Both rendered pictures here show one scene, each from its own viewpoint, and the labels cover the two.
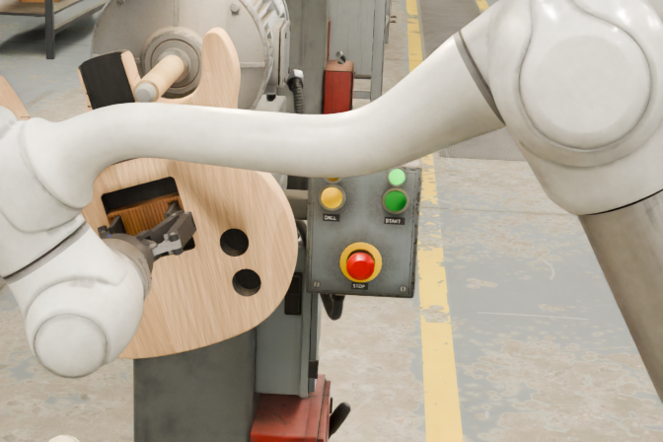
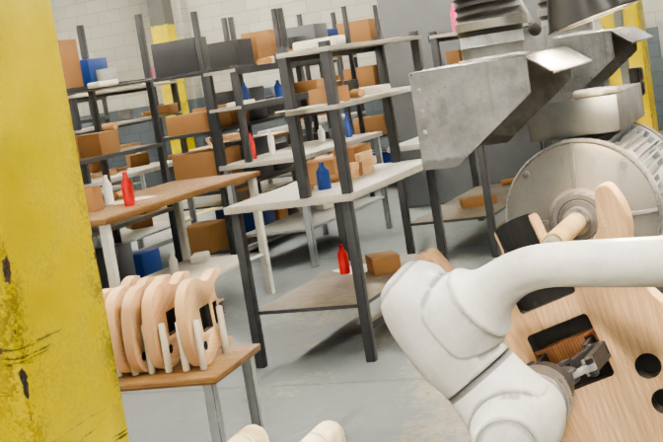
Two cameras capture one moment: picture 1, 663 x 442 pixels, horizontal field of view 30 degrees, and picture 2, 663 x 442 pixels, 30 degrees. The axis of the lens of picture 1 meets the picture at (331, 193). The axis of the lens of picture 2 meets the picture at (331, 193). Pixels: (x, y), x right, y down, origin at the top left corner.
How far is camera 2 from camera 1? 0.30 m
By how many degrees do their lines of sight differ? 23
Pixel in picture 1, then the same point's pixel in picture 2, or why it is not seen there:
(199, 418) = not seen: outside the picture
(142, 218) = (564, 352)
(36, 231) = (470, 357)
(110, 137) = (518, 274)
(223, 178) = (629, 309)
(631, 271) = not seen: outside the picture
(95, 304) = (522, 411)
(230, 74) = (623, 219)
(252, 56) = (645, 204)
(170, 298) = (598, 421)
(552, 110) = not seen: outside the picture
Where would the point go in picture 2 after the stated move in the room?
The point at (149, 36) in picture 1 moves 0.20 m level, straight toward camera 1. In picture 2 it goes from (553, 200) to (552, 219)
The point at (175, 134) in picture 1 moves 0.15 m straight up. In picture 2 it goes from (568, 264) to (551, 138)
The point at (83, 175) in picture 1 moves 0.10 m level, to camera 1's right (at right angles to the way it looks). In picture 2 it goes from (500, 308) to (583, 301)
